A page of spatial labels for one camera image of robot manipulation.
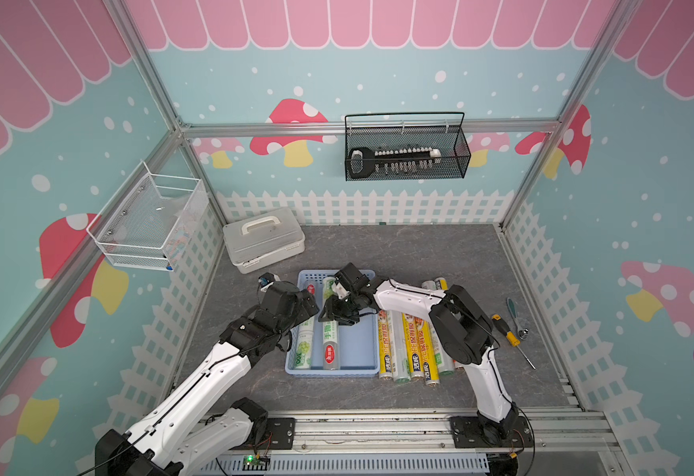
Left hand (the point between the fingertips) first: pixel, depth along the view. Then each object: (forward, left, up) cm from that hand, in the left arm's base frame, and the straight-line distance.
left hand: (303, 308), depth 79 cm
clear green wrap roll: (-5, -26, -12) cm, 30 cm away
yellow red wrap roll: (-4, -23, -13) cm, 27 cm away
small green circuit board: (-33, +10, -18) cm, 39 cm away
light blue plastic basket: (-4, -15, -14) cm, 21 cm away
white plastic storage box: (+28, +18, -4) cm, 33 cm away
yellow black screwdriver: (+2, -60, -15) cm, 62 cm away
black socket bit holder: (+40, -16, +19) cm, 47 cm away
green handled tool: (+1, -65, -13) cm, 66 cm away
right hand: (+3, -4, -12) cm, 13 cm away
